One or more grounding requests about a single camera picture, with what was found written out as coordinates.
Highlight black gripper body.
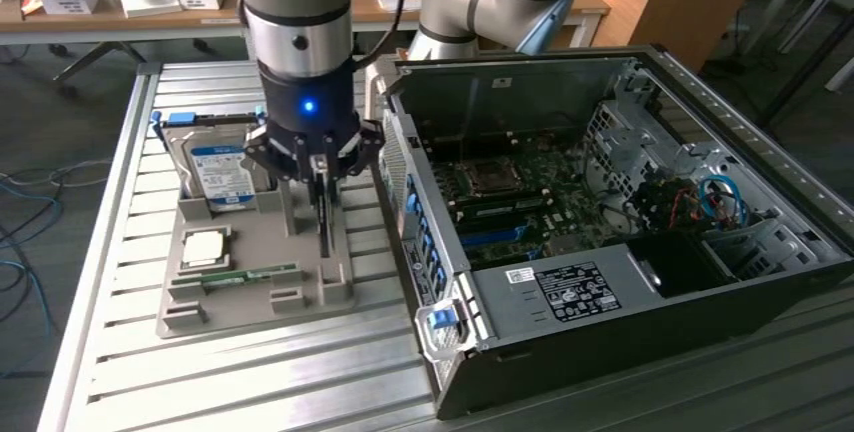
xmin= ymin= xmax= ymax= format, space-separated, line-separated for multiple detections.
xmin=258 ymin=59 xmax=363 ymax=154

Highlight graphics card with metal bracket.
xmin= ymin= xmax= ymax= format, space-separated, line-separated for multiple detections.
xmin=311 ymin=154 xmax=335 ymax=260

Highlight hard disk with blue rails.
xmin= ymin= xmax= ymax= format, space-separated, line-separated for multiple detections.
xmin=150 ymin=110 xmax=273 ymax=213

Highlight grey card retention latch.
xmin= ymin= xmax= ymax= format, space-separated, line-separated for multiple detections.
xmin=365 ymin=62 xmax=406 ymax=153

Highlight wooden top desk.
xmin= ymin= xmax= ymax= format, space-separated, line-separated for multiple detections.
xmin=346 ymin=0 xmax=613 ymax=61
xmin=0 ymin=0 xmax=250 ymax=48

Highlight metal CPU socket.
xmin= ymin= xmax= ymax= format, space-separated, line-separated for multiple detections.
xmin=461 ymin=157 xmax=526 ymax=196

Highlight grey parts rack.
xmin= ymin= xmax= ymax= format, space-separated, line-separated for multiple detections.
xmin=154 ymin=171 xmax=357 ymax=341

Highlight silver CPU chip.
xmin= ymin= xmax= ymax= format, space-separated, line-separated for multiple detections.
xmin=179 ymin=232 xmax=232 ymax=268

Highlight green RAM stick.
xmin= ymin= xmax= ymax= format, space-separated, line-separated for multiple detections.
xmin=170 ymin=264 xmax=299 ymax=286

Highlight long expansion slot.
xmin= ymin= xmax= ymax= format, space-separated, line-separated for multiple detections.
xmin=461 ymin=228 xmax=533 ymax=248

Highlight green motherboard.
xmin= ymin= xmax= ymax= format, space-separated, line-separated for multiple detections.
xmin=426 ymin=134 xmax=646 ymax=268

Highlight black chair base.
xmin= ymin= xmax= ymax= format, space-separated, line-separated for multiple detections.
xmin=51 ymin=41 xmax=148 ymax=98

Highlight blue plastic latch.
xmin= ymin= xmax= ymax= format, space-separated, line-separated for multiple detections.
xmin=426 ymin=307 xmax=457 ymax=332

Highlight grey power supply unit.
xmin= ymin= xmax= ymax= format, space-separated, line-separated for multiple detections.
xmin=470 ymin=244 xmax=662 ymax=341

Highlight wooden cabinet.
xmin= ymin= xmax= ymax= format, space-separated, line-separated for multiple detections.
xmin=573 ymin=0 xmax=780 ymax=73

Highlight black open PC case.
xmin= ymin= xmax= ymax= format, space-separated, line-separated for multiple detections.
xmin=365 ymin=42 xmax=854 ymax=421

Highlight metal disk bay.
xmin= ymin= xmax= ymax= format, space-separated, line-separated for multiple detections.
xmin=700 ymin=216 xmax=826 ymax=283

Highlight white table leg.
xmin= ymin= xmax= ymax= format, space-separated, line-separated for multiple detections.
xmin=824 ymin=59 xmax=854 ymax=93

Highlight grey floor cable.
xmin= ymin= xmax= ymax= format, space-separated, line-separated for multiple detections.
xmin=0 ymin=159 xmax=112 ymax=188

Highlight black wire bundle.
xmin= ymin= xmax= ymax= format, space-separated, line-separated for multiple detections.
xmin=630 ymin=179 xmax=702 ymax=231

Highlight blue floor cable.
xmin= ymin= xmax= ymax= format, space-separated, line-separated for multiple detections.
xmin=0 ymin=171 xmax=62 ymax=378

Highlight blue data wire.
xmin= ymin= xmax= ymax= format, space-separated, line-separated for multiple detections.
xmin=697 ymin=174 xmax=750 ymax=231

